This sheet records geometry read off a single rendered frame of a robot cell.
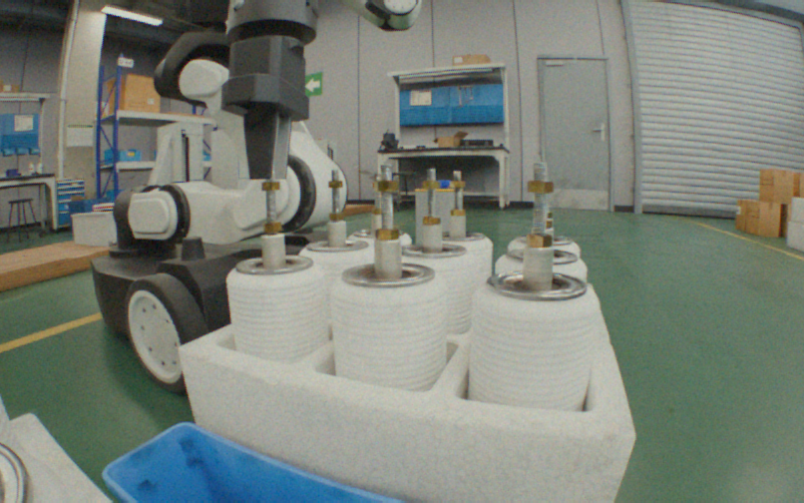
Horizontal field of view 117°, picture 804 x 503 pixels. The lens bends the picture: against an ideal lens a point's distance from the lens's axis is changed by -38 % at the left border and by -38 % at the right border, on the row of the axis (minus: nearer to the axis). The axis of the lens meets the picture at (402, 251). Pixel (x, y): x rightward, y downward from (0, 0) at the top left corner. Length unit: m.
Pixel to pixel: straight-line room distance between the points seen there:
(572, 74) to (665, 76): 1.33
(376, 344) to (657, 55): 5.71
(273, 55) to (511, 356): 0.30
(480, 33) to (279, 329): 5.66
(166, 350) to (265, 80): 0.49
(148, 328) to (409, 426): 0.54
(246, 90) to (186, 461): 0.34
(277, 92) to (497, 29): 5.58
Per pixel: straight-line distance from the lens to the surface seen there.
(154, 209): 0.96
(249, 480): 0.36
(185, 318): 0.62
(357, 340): 0.29
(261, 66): 0.35
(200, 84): 0.87
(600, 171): 5.43
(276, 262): 0.37
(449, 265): 0.39
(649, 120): 5.59
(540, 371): 0.27
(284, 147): 0.39
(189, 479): 0.42
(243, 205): 0.73
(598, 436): 0.26
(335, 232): 0.46
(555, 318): 0.25
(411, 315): 0.28
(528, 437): 0.26
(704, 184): 5.78
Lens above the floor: 0.33
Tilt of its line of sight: 10 degrees down
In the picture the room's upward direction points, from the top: 1 degrees counter-clockwise
